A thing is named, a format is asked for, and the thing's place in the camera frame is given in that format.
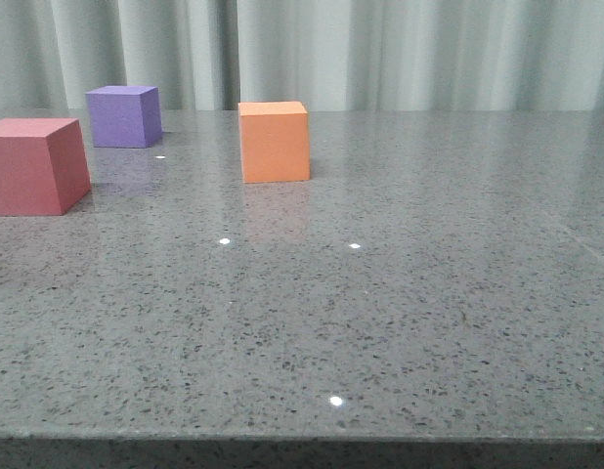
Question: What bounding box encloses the orange foam cube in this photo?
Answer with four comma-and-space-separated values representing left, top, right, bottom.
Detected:
238, 101, 311, 183

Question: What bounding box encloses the pale green curtain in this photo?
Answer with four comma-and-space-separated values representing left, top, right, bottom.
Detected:
0, 1, 604, 110

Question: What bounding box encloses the purple foam cube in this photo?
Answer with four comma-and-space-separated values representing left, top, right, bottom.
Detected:
86, 85, 163, 148

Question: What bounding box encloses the pink-red foam cube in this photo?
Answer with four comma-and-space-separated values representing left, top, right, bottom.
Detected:
0, 118, 91, 216

